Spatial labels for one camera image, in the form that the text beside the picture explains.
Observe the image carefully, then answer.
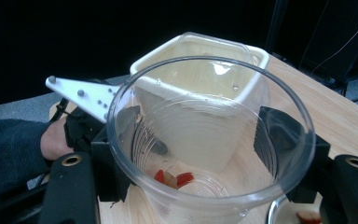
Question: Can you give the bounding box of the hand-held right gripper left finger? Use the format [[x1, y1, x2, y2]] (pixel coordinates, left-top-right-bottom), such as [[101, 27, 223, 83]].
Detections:
[[89, 105, 144, 203]]

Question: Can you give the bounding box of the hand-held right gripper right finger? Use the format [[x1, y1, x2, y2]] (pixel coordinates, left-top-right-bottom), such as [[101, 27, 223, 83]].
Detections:
[[254, 106, 333, 203]]

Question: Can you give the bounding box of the pile of red fruit slices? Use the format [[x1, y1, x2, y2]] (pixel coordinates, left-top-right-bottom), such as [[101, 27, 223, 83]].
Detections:
[[296, 210, 324, 224]]

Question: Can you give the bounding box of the square glass bowl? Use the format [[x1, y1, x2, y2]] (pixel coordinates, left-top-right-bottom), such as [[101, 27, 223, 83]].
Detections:
[[266, 193, 324, 224]]

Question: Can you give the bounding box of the white square container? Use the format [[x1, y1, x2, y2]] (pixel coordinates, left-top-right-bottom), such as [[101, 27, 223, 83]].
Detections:
[[129, 32, 270, 174]]

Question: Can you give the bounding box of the small portion of red slices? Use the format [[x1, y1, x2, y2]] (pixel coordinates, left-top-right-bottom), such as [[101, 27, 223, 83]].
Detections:
[[153, 169, 196, 189]]

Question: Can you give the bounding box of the clear plastic cup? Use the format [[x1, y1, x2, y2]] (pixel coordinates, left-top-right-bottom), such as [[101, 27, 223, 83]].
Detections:
[[106, 55, 317, 224]]

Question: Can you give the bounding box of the black computer tower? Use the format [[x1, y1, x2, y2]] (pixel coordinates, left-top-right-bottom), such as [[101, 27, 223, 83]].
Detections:
[[297, 0, 358, 84]]

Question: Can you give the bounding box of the black metal stand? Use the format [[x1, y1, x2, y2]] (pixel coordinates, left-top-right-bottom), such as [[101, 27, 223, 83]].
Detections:
[[266, 0, 290, 56]]

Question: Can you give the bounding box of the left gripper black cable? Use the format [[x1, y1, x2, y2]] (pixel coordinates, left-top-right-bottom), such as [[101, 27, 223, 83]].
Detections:
[[49, 97, 71, 123]]

